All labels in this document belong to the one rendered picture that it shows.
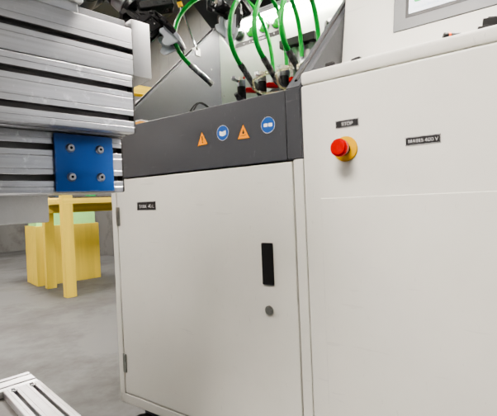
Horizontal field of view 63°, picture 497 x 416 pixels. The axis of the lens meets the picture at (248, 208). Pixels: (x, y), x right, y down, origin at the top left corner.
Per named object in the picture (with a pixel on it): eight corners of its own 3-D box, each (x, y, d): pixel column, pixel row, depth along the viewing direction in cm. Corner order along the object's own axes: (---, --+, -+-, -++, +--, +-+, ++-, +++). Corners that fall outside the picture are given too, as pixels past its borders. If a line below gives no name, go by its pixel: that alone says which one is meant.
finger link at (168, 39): (174, 58, 125) (152, 39, 125) (187, 47, 127) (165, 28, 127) (175, 52, 122) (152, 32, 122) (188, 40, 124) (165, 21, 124)
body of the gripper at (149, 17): (147, 49, 128) (118, 22, 127) (165, 35, 131) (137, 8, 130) (149, 35, 121) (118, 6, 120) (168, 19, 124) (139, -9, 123)
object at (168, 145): (117, 178, 128) (115, 128, 128) (129, 178, 132) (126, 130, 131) (286, 160, 92) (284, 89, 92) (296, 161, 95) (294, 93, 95)
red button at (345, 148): (326, 161, 82) (325, 135, 82) (334, 163, 85) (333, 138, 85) (351, 158, 79) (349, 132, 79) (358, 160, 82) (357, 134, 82)
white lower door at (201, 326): (123, 393, 130) (113, 180, 129) (129, 390, 131) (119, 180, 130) (302, 462, 92) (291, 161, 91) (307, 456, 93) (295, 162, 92)
